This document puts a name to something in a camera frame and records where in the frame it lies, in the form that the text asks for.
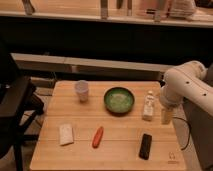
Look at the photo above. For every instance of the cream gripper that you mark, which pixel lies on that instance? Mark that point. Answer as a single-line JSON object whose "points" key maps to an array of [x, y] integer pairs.
{"points": [[166, 115]]}

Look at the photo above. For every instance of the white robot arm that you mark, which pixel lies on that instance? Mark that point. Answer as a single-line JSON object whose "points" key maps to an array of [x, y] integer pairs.
{"points": [[185, 81]]}

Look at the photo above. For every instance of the green ceramic bowl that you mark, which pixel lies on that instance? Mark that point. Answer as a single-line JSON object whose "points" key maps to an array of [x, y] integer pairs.
{"points": [[119, 100]]}

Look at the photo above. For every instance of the small white bottle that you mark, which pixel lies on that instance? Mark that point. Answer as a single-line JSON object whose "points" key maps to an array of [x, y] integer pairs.
{"points": [[148, 110]]}

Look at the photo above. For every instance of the black remote control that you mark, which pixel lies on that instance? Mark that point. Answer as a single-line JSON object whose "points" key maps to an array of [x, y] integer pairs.
{"points": [[145, 146]]}

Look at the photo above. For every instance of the orange carrot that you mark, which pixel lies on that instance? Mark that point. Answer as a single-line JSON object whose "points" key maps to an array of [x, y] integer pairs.
{"points": [[97, 138]]}

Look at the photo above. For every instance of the wooden table board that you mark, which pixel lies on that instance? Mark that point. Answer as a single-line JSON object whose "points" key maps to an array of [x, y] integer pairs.
{"points": [[122, 136]]}

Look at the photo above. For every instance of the clear plastic cup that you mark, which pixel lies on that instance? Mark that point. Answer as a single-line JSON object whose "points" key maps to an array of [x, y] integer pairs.
{"points": [[82, 90]]}

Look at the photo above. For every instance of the white folded cloth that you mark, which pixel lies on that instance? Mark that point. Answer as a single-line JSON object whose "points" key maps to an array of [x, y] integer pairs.
{"points": [[65, 134]]}

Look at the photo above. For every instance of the black chair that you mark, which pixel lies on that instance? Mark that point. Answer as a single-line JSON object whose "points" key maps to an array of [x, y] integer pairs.
{"points": [[18, 106]]}

